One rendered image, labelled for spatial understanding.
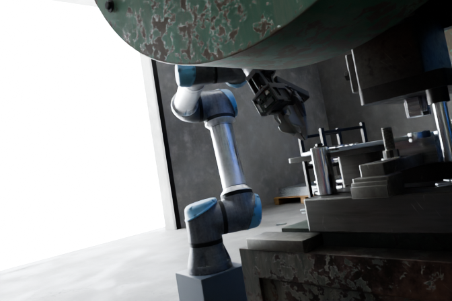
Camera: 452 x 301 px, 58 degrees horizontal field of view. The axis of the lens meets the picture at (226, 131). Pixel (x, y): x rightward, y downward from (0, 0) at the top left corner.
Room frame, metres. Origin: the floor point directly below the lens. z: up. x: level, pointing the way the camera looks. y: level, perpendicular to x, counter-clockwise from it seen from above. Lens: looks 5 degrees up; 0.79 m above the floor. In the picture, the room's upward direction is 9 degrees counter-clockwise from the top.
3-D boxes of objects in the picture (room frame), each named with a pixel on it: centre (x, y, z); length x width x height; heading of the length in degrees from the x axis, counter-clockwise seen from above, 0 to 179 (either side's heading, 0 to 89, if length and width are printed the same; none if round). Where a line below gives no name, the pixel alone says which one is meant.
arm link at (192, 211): (1.41, 0.12, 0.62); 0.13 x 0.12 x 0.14; 104
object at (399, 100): (0.79, -0.39, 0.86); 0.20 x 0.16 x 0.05; 132
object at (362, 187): (0.68, -0.26, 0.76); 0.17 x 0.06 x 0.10; 132
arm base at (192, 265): (1.41, 0.13, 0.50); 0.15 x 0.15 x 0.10
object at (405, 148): (0.79, -0.38, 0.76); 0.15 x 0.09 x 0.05; 132
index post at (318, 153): (0.76, -0.17, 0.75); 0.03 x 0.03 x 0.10; 42
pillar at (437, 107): (0.69, -0.37, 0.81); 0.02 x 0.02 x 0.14
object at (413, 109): (0.80, -0.38, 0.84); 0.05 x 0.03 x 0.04; 132
